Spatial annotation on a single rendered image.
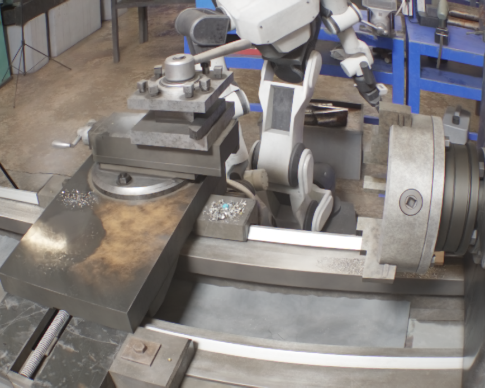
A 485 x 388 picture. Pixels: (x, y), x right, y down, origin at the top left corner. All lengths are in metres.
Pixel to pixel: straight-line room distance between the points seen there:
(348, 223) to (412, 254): 1.63
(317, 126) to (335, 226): 0.69
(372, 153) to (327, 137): 2.11
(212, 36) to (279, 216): 0.83
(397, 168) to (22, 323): 0.71
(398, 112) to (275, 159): 1.14
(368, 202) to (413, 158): 2.11
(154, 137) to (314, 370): 0.55
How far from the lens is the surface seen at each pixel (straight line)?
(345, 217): 2.46
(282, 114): 1.94
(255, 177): 1.81
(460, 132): 2.96
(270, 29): 1.63
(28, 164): 3.60
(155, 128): 1.16
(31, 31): 5.43
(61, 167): 3.44
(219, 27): 1.61
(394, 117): 0.82
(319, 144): 2.97
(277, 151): 1.91
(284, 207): 2.18
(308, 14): 1.68
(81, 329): 0.99
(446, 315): 1.23
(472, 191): 0.82
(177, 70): 1.13
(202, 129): 1.09
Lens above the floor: 1.56
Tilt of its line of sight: 31 degrees down
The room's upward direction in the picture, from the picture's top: 3 degrees counter-clockwise
